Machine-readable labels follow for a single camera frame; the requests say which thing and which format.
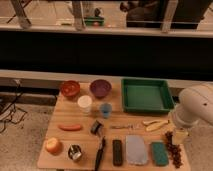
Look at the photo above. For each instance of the dark red grapes bunch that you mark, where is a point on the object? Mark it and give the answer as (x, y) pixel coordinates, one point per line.
(174, 150)

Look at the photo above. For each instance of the small metal cup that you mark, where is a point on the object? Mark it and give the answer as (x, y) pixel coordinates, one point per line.
(75, 153)

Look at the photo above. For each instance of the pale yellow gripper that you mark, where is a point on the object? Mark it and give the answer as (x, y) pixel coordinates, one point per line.
(179, 135)

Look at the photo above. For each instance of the yellow banana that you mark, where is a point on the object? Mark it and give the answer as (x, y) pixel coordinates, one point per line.
(153, 125)

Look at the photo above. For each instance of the blue plastic cup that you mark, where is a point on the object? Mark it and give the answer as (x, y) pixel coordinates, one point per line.
(105, 109)

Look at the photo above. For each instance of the red yellow apple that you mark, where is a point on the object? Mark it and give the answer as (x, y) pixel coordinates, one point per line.
(53, 145)

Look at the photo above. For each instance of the white plastic cup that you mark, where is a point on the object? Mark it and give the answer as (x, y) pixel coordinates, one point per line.
(85, 103)

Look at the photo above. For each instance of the green sponge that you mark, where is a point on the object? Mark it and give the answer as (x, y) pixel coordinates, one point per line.
(159, 154)

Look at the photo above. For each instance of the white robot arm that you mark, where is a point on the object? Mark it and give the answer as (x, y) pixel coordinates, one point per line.
(195, 103)

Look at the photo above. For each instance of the green plastic tray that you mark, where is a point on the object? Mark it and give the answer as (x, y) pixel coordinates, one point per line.
(146, 96)

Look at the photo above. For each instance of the orange carrot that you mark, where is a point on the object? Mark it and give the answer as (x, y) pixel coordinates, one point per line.
(76, 127)

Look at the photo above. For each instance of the wooden cutting board table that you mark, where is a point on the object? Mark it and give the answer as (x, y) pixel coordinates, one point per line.
(67, 112)

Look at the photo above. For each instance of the red bowl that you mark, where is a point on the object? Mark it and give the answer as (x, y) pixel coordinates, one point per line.
(69, 88)

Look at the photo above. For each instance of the metal fork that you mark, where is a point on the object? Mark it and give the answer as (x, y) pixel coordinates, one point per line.
(133, 127)

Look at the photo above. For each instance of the purple bowl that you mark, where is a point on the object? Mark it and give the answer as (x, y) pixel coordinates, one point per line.
(100, 88)

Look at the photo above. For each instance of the grey folded cloth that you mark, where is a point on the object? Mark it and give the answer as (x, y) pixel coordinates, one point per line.
(136, 152)

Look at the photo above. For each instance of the black rectangular remote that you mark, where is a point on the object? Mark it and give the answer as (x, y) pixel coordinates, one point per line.
(117, 152)

